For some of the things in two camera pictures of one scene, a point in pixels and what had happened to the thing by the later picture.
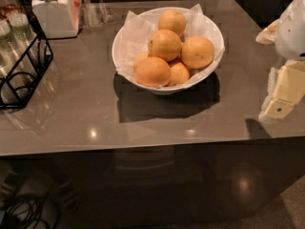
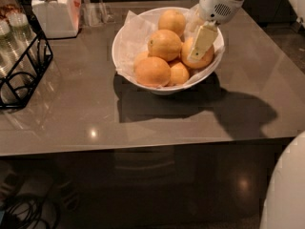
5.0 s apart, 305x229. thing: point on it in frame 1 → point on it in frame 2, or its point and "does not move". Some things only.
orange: [152, 72] does not move
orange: [197, 52] does not move
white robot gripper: [292, 32] → [218, 6]
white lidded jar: [59, 10] does not move
